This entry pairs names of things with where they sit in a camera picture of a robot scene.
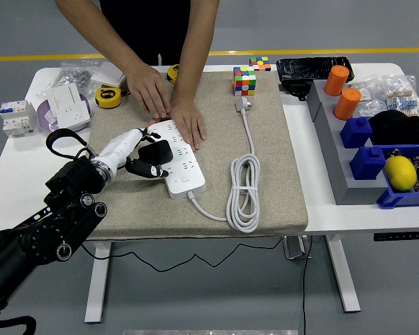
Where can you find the yellow lemon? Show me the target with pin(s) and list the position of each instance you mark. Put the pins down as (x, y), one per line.
(400, 173)

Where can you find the black power adapter block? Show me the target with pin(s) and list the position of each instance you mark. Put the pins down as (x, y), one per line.
(295, 89)

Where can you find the white table leg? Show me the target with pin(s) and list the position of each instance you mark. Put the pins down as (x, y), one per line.
(97, 279)
(342, 275)

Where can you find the black plug adapter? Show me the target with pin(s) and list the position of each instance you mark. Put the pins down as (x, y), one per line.
(157, 151)

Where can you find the black cloth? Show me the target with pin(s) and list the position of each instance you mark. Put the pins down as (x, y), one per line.
(398, 127)

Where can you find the person's left hand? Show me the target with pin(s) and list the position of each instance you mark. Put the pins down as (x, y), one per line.
(186, 120)

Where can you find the orange cylinder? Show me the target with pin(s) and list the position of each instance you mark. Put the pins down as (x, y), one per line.
(347, 104)
(337, 82)

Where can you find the purple bowl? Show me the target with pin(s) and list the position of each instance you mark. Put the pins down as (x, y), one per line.
(43, 120)

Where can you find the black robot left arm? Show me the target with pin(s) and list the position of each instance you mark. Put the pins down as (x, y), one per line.
(31, 237)

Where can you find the blue block with knob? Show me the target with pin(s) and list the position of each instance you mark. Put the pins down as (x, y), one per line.
(356, 134)
(366, 164)

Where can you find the small colourful puzzle cube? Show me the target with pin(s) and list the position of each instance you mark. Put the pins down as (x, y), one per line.
(260, 63)

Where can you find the large colourful puzzle cube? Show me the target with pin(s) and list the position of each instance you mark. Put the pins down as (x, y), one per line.
(244, 82)

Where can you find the silver metal bracket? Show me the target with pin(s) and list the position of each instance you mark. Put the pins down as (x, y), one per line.
(293, 247)

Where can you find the person's torso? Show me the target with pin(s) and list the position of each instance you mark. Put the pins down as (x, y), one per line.
(150, 28)

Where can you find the white switch plate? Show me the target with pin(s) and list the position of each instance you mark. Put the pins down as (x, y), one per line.
(66, 96)

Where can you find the black table control panel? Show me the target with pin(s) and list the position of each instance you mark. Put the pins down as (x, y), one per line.
(399, 236)

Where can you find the person's left forearm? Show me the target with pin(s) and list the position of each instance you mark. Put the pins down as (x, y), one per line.
(199, 42)

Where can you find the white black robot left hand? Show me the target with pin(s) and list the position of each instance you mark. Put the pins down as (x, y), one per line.
(120, 146)

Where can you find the white wall socket panel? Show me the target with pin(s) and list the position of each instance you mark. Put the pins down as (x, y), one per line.
(71, 113)

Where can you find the person's right forearm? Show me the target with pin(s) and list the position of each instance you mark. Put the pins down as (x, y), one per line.
(97, 31)

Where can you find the clear bag of screws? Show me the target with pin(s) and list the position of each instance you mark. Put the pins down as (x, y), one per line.
(73, 73)

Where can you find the clear bag of small parts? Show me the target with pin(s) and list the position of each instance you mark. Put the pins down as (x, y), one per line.
(366, 96)

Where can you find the black plastic tray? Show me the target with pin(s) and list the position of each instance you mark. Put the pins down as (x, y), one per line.
(307, 68)

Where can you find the white wall switch panel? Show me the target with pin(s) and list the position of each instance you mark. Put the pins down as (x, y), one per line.
(106, 74)

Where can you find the grey-brown fabric mat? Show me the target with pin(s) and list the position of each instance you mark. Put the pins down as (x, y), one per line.
(143, 220)

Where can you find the person's right hand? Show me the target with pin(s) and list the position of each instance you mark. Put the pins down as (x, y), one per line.
(148, 90)

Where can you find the white circuit breaker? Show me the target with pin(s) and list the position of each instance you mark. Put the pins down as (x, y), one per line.
(15, 118)

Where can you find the grey stepped stand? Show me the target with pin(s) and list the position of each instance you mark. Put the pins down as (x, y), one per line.
(338, 167)

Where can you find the clear bag of resistors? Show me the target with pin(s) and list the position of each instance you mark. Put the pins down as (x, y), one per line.
(403, 99)

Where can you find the yellow black tape measure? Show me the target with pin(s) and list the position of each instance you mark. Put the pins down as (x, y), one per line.
(108, 97)
(172, 73)

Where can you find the blue plastic bin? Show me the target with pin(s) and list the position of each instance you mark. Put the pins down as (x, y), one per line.
(398, 199)

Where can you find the white power strip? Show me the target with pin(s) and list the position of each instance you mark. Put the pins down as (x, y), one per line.
(185, 174)

